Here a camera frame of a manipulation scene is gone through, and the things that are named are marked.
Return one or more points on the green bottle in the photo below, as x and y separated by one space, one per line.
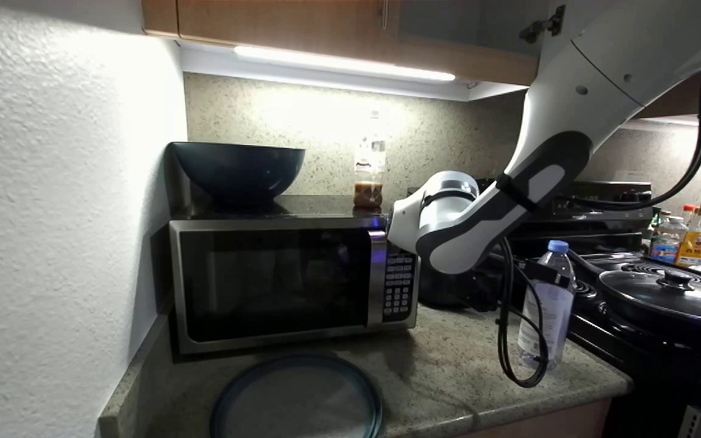
656 228

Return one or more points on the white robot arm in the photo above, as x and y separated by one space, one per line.
627 65

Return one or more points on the black pan lid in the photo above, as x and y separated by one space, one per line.
650 293

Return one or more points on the yellow oil bottle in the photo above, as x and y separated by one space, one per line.
700 239

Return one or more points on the stainless black microwave oven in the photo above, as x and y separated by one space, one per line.
279 283

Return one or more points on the black kitchen stove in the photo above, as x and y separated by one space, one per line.
609 207

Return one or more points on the clear bottle blue label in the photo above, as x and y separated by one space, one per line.
667 244

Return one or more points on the dark round bowl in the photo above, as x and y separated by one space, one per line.
238 172

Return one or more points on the bottle with brown liquid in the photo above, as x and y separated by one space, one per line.
368 195

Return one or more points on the wooden wall cabinet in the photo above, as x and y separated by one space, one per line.
285 21

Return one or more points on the round grey plate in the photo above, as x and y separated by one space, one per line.
303 403

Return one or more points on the black frying pan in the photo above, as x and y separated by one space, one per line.
676 334

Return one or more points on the black air fryer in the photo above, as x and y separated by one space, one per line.
455 287

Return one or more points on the under-cabinet light strip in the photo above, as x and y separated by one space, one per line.
341 65

